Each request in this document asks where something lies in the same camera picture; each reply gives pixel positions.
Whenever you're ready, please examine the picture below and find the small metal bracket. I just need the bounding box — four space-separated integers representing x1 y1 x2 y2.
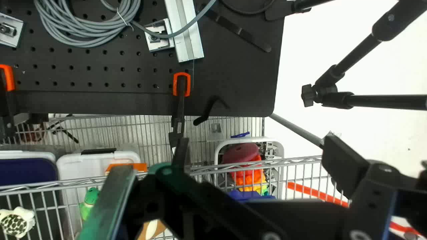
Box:
143 17 176 53
0 10 25 49

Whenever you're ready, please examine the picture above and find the aluminium extrusion rail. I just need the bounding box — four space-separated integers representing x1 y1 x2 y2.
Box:
163 0 207 64

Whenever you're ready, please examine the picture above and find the green tinted flat bar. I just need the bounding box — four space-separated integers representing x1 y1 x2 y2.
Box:
76 165 137 240

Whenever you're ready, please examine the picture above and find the black clamp with orange handle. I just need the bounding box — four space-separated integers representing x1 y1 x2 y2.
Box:
168 70 193 170
0 62 18 140

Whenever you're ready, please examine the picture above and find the black perforated breadboard table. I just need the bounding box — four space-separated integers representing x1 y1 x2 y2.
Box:
0 0 285 118

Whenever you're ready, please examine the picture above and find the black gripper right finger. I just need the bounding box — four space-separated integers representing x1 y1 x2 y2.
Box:
321 130 427 240

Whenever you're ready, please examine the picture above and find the orange tape strip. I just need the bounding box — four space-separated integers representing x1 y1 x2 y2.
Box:
285 180 351 209

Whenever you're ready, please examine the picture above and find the magenta round toy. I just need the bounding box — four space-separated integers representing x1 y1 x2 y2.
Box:
220 142 264 173

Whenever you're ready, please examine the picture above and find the black tripod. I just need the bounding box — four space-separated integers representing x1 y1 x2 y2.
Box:
268 0 427 150

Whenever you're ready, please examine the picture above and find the grey coiled cable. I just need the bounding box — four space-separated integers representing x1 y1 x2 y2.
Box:
32 0 219 49

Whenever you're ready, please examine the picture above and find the black lever handle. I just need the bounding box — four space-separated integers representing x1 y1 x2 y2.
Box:
192 94 231 126

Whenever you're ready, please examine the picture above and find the metal wire shelf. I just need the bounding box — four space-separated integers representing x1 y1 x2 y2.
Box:
0 112 353 240

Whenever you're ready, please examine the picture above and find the white plastic basket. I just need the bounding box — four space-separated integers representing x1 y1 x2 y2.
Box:
213 136 287 202

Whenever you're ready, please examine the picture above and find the white black spotted toy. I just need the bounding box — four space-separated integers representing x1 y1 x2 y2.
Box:
0 205 36 240

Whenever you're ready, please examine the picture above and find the green plush toy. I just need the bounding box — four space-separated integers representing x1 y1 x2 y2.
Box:
80 185 101 224

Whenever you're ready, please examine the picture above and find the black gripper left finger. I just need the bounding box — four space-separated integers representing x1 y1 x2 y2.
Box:
127 168 287 240

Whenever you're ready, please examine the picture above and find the dark blue lidded container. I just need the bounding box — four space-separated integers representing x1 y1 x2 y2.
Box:
0 149 60 186

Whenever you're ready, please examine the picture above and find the white lidded storage box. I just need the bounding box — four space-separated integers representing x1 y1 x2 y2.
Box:
56 149 143 182

